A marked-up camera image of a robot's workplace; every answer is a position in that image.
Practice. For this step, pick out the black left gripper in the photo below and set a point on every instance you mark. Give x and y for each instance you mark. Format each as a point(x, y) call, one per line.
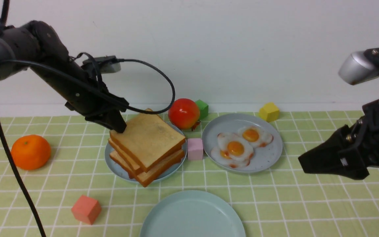
point(84, 92)

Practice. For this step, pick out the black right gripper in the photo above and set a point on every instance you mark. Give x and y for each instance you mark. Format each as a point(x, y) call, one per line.
point(350, 150)

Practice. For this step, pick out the fried egg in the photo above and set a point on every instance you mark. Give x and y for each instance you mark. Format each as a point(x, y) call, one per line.
point(223, 159)
point(234, 146)
point(256, 136)

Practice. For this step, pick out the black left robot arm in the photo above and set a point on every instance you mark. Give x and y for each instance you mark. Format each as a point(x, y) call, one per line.
point(37, 46)

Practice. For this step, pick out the blue plate under toast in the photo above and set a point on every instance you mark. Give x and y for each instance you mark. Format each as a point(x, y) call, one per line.
point(146, 154)

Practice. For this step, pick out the blue plate under eggs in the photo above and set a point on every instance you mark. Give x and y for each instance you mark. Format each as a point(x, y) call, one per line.
point(264, 157)

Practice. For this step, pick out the green checkered tablecloth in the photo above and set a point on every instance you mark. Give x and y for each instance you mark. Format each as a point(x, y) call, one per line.
point(282, 201)

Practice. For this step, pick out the red tomato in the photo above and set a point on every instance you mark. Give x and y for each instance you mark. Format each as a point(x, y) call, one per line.
point(184, 114)

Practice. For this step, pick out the yellow wooden cube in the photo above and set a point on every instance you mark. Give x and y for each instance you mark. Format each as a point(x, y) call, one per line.
point(269, 112)

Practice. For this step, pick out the pink wooden cube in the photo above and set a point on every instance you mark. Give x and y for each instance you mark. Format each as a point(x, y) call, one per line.
point(195, 149)

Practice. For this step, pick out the orange mandarin fruit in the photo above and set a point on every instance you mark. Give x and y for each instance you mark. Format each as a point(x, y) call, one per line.
point(31, 152)

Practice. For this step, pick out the green wooden cube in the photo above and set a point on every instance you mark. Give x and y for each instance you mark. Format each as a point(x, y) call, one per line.
point(203, 108)

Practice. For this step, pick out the salmon red wooden cube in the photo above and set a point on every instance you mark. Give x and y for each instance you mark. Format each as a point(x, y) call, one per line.
point(86, 209)

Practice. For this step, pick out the empty light blue plate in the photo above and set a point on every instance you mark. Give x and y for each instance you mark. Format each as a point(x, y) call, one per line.
point(192, 213)

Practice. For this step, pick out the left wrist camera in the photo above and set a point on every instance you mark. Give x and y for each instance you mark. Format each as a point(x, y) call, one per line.
point(107, 65)

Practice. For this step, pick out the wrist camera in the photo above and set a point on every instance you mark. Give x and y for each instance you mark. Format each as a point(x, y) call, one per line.
point(107, 65)
point(360, 66)

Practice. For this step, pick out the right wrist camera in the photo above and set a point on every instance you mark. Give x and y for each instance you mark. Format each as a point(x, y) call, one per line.
point(360, 66)

